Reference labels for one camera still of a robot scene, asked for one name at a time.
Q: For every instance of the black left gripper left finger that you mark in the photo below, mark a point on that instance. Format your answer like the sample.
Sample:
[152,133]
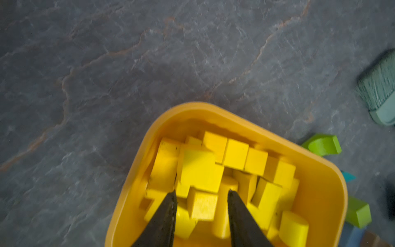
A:
[160,230]

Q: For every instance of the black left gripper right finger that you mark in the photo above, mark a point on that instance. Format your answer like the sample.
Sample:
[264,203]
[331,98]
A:
[244,230]

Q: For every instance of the yellow plastic tub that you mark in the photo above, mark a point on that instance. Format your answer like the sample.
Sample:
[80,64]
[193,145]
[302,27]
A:
[322,195]

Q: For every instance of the light blue block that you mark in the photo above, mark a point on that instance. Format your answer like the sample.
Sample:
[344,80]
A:
[351,236]

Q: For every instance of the green small cube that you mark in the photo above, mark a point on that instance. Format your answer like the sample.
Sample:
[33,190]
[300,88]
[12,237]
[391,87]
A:
[358,213]

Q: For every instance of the green arch block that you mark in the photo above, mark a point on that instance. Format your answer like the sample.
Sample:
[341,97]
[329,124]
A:
[323,145]

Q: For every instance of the teal block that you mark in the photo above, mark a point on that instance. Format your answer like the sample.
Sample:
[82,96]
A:
[348,177]

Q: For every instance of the green plastic dustpan brush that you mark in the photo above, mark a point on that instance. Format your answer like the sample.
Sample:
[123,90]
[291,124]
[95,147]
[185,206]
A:
[376,87]

